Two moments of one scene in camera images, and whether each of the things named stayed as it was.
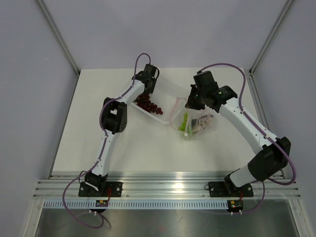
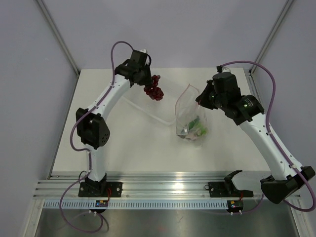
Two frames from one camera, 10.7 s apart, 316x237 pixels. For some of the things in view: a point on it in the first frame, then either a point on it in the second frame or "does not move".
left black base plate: (109, 189) does not move
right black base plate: (218, 189) does not move
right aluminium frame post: (270, 37) does not move
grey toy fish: (201, 123) → (184, 131)
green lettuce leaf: (182, 127) → (201, 131)
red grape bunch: (142, 101) → (153, 91)
